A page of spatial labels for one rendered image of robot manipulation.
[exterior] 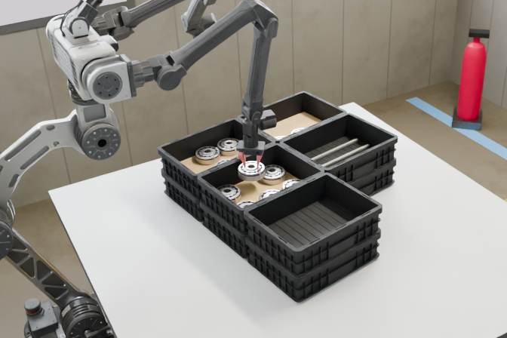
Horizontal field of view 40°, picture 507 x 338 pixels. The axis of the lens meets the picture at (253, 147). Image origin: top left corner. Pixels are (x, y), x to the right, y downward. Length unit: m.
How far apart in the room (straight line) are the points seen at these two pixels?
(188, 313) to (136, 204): 0.72
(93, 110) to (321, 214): 0.90
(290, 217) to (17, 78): 2.04
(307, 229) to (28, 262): 1.12
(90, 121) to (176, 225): 0.57
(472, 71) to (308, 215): 2.47
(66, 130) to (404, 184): 1.40
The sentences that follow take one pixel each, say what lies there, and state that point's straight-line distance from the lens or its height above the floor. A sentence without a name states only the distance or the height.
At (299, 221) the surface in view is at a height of 0.83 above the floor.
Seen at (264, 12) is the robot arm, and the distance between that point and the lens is 2.27.
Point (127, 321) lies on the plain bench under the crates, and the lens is 2.40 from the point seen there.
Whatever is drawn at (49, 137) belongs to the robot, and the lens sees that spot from 2.59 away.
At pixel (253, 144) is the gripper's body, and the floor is 1.04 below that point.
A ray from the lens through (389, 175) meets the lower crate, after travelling 2.93.
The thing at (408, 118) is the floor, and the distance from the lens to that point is 5.02.
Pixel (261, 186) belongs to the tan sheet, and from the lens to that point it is 2.72.
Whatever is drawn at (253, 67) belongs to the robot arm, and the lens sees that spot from 2.41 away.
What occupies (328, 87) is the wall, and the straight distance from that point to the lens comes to 4.93.
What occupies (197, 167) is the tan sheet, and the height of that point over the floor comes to 0.83.
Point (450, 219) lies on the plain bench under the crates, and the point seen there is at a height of 0.70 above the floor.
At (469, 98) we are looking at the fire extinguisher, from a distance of 4.87.
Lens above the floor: 2.32
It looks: 30 degrees down
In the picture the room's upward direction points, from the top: 3 degrees counter-clockwise
